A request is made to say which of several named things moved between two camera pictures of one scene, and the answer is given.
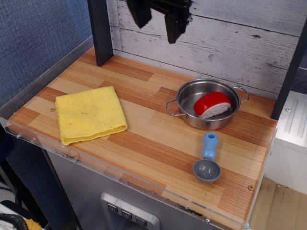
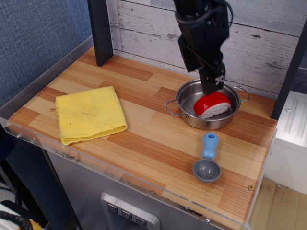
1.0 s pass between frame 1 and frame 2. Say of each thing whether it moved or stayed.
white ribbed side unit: stayed
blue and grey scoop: stayed
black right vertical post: stayed
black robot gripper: moved
